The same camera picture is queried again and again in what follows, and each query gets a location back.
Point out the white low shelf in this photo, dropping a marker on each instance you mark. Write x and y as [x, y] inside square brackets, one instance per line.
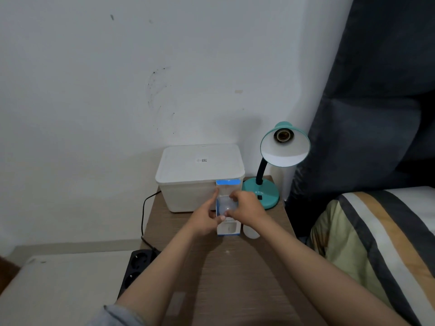
[64, 288]

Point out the black power strip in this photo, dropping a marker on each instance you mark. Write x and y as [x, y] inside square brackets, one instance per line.
[134, 268]

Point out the person's left hand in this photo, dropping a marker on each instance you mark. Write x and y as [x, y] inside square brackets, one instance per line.
[200, 220]

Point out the white storage box lid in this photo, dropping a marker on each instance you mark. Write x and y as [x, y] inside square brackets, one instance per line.
[200, 162]

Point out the white and blue bulb box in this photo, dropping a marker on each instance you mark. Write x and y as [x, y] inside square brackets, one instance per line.
[228, 228]

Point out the dark grey curtain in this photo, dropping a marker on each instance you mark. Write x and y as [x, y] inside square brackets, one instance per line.
[373, 98]

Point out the white plastic storage box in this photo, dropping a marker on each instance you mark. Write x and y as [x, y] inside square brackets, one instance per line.
[185, 196]

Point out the person's right forearm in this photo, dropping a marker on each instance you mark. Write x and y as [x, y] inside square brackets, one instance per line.
[312, 274]

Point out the person's right fingers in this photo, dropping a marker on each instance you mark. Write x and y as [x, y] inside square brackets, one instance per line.
[237, 200]

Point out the person's left thumb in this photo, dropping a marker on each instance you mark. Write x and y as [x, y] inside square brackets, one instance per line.
[219, 219]

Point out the striped bed sheet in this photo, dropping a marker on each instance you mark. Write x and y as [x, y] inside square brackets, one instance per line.
[384, 247]

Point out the person's right hand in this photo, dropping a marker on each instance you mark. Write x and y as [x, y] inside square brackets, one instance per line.
[249, 210]

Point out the teal desk lamp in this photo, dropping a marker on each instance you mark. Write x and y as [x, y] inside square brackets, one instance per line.
[283, 151]

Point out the grey sleeve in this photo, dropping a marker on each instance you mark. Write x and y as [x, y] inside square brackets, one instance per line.
[114, 317]

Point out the white light bulb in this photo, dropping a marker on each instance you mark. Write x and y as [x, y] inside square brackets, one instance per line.
[251, 232]
[225, 206]

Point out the person's left forearm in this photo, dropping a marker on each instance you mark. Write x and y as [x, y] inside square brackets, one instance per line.
[163, 271]

